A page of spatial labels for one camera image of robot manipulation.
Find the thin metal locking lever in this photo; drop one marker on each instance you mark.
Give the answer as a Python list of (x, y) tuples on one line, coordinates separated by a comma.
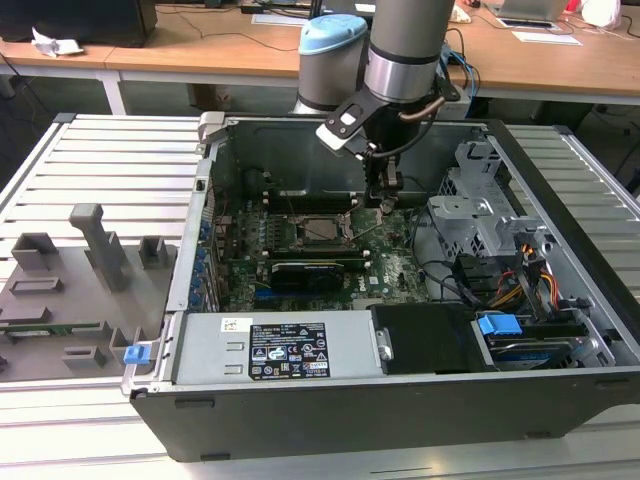
[(350, 212), (367, 227)]

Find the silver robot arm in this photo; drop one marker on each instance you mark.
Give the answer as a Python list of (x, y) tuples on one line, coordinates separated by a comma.
[(410, 40)]

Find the CPU socket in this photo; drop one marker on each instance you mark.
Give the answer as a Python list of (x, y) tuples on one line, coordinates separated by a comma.
[(300, 242)]

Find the blue expansion slot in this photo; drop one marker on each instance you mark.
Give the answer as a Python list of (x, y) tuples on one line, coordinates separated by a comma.
[(265, 297)]

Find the black RAM stick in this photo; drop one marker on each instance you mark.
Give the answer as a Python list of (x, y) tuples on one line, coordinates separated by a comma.
[(355, 264), (310, 198)]

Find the metal drive cage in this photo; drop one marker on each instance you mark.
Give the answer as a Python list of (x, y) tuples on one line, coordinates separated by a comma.
[(465, 220)]

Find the green motherboard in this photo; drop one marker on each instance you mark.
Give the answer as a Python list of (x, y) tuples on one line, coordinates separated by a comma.
[(390, 270)]

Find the white paper sheet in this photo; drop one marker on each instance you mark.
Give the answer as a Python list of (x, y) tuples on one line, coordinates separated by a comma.
[(280, 20), (547, 37)]

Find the black graphics card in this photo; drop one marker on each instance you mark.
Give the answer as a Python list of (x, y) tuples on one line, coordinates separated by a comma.
[(310, 277)]

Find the grey laptop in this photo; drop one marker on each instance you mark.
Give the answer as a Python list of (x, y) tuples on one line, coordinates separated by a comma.
[(530, 12)]

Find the wooden desk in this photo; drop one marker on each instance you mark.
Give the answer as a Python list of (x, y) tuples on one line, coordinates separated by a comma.
[(200, 55)]

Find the black plastic shroud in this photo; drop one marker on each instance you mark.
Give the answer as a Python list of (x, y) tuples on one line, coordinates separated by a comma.
[(425, 340)]

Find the blue disk carrier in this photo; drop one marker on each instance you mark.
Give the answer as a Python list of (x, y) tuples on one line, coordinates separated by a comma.
[(497, 330)]

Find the white round object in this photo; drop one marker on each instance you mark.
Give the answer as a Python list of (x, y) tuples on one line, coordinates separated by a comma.
[(600, 12)]

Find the hard disk with blue label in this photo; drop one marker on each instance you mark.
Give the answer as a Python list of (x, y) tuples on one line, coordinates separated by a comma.
[(530, 357)]

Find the grey power supply unit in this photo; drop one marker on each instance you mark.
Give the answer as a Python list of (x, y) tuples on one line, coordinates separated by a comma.
[(210, 350)]

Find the black open PC case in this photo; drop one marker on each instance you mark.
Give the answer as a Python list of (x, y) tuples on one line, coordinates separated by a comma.
[(350, 420)]

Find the black computer box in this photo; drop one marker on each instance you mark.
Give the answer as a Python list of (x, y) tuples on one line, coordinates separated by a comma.
[(75, 20)]

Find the blue case latch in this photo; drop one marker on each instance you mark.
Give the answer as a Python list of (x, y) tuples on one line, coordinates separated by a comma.
[(136, 355)]

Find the crumpled white paper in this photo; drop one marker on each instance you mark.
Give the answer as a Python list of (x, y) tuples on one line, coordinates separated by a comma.
[(55, 44)]

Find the grey parts rack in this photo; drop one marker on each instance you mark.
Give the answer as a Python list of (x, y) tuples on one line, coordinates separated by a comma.
[(60, 295)]

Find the green RAM stick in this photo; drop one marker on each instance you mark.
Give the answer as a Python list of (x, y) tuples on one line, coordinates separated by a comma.
[(50, 328)]

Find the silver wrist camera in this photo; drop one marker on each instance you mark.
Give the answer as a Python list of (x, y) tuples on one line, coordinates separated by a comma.
[(342, 122)]

